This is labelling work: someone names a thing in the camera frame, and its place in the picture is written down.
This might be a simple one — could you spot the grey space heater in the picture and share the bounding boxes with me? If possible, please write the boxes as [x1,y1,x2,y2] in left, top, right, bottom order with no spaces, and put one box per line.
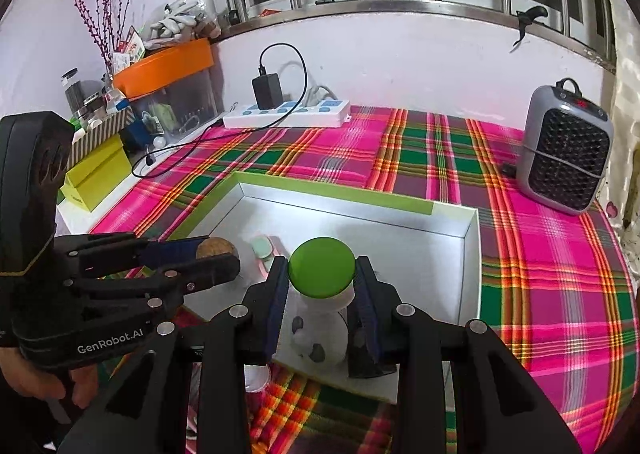
[515,78,615,217]

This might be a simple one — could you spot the green and white cardboard box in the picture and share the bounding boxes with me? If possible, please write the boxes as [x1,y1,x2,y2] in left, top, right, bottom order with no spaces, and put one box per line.
[170,171,481,405]

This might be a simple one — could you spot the small blue box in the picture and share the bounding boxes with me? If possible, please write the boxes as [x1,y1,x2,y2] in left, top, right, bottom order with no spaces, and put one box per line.
[120,119,153,155]

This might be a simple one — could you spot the pink clip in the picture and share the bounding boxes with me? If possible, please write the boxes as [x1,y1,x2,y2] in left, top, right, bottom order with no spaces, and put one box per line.
[250,236,286,279]

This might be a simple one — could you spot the glass jar with black lid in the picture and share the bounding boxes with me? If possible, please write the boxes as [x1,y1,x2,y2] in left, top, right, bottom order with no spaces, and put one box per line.
[61,68,103,119]

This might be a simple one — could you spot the yellow-green cardboard box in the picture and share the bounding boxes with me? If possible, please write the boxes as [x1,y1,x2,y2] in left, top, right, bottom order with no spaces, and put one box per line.
[60,136,133,212]

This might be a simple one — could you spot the striped cardboard box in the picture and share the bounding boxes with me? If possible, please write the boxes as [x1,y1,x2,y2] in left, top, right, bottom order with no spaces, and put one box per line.
[67,108,136,167]

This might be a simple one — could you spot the pink plaid tablecloth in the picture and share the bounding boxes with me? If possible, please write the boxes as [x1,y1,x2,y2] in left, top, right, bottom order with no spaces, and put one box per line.
[90,104,638,454]

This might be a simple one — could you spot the person's left hand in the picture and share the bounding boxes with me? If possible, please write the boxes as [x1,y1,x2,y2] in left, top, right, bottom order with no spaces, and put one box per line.
[0,349,99,409]

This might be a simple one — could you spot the white power strip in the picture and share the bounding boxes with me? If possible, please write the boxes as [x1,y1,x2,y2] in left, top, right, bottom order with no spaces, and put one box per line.
[222,98,352,129]

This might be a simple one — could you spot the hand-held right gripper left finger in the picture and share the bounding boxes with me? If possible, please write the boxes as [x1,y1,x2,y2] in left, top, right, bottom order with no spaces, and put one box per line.
[57,256,291,454]

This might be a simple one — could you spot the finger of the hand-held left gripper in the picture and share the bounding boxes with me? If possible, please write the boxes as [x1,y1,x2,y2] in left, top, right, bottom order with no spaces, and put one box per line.
[75,254,242,321]
[55,233,202,275]

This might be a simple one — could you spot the white round lid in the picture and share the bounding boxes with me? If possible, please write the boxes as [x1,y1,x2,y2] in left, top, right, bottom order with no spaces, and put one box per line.
[244,363,271,392]

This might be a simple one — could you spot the white gloves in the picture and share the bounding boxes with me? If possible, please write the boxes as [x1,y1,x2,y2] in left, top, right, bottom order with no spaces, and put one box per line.
[145,1,201,39]

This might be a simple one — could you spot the dried red branch bouquet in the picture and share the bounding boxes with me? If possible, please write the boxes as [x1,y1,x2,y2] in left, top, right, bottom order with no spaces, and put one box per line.
[62,0,153,77]

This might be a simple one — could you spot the white jar with green lid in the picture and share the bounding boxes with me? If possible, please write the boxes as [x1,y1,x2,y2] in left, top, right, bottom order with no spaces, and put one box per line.
[287,236,357,315]

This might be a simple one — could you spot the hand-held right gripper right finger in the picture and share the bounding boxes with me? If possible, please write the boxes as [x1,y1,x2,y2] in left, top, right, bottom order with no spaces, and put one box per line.
[352,256,583,454]

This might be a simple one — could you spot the large brown walnut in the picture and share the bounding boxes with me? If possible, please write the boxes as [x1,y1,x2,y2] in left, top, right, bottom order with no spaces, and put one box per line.
[195,237,238,262]

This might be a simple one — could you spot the black cable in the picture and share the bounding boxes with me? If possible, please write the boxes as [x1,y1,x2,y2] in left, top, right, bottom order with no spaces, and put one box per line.
[131,42,308,179]

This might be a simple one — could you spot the cream patterned curtain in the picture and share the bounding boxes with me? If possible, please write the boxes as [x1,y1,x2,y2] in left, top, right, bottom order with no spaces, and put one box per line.
[600,48,640,245]

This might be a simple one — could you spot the black window handle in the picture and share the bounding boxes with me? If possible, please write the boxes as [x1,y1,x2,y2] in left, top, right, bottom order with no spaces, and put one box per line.
[510,6,550,52]

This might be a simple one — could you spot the metal window frame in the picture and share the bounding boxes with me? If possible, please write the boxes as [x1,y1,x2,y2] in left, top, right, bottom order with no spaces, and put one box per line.
[182,0,616,69]

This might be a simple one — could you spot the clear bin with orange lid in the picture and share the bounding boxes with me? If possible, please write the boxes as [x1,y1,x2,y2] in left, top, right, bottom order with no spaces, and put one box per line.
[112,38,223,145]

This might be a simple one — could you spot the black charger adapter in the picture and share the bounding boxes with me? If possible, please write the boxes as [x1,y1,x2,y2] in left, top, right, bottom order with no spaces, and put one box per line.
[251,74,283,109]

